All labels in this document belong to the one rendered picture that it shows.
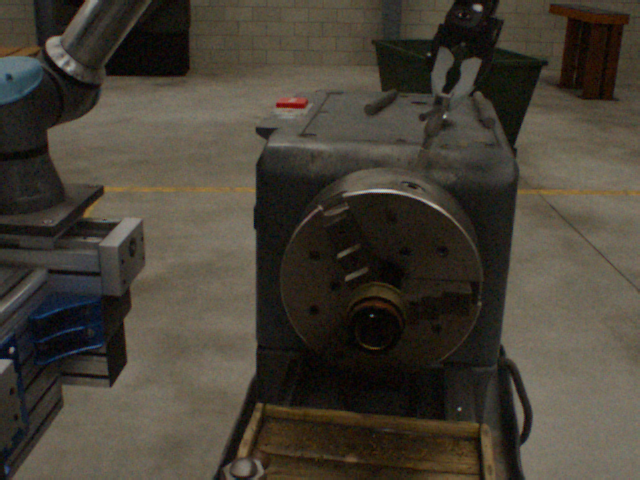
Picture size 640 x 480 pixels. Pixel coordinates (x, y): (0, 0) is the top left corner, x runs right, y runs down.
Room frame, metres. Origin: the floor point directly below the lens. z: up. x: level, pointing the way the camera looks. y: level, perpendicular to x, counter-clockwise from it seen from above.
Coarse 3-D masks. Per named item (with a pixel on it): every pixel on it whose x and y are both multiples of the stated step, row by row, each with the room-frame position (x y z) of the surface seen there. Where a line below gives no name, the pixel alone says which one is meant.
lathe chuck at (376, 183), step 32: (352, 192) 1.07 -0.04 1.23; (384, 192) 1.06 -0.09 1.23; (416, 192) 1.07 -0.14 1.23; (320, 224) 1.07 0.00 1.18; (384, 224) 1.06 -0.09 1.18; (416, 224) 1.05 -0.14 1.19; (448, 224) 1.05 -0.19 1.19; (288, 256) 1.08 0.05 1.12; (320, 256) 1.07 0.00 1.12; (384, 256) 1.06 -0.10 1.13; (416, 256) 1.05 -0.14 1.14; (448, 256) 1.05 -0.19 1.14; (480, 256) 1.08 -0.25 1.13; (288, 288) 1.08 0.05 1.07; (320, 288) 1.07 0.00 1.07; (480, 288) 1.07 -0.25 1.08; (320, 320) 1.07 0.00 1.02; (448, 320) 1.04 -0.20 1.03; (320, 352) 1.07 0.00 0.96; (416, 352) 1.05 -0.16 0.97; (448, 352) 1.04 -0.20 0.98
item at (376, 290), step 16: (368, 288) 0.97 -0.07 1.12; (384, 288) 0.97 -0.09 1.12; (352, 304) 0.95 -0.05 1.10; (368, 304) 0.93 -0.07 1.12; (384, 304) 0.93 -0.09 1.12; (400, 304) 0.95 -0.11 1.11; (352, 320) 0.92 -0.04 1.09; (368, 320) 0.99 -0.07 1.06; (384, 320) 0.99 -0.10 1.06; (400, 320) 0.92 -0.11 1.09; (352, 336) 0.92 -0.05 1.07; (368, 336) 0.94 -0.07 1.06; (384, 336) 0.94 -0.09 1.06; (400, 336) 0.91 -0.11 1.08; (368, 352) 0.92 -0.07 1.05; (384, 352) 0.91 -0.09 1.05
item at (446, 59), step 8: (440, 48) 1.13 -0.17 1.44; (448, 48) 1.13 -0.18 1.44; (440, 56) 1.13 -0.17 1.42; (448, 56) 1.13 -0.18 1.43; (440, 64) 1.13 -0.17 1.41; (448, 64) 1.12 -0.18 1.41; (432, 72) 1.13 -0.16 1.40; (440, 72) 1.13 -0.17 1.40; (448, 72) 1.13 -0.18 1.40; (432, 80) 1.13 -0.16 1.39; (440, 80) 1.13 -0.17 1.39; (448, 80) 1.14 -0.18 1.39; (432, 88) 1.14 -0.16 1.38; (440, 88) 1.13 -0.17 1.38
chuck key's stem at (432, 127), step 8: (440, 96) 1.08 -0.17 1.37; (448, 96) 1.09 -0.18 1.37; (432, 104) 1.10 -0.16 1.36; (440, 104) 1.08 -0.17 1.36; (448, 104) 1.09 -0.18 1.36; (440, 112) 1.08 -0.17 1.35; (432, 120) 1.09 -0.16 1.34; (440, 120) 1.09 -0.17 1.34; (432, 128) 1.09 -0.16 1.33; (432, 136) 1.09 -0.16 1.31; (424, 144) 1.09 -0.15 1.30; (424, 152) 1.09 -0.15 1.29; (416, 160) 1.09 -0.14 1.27; (424, 160) 1.09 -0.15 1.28
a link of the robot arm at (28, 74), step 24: (0, 72) 1.15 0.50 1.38; (24, 72) 1.16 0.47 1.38; (48, 72) 1.25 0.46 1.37; (0, 96) 1.14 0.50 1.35; (24, 96) 1.16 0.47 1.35; (48, 96) 1.21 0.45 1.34; (0, 120) 1.14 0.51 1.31; (24, 120) 1.15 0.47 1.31; (48, 120) 1.21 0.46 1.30; (0, 144) 1.13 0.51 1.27; (24, 144) 1.15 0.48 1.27
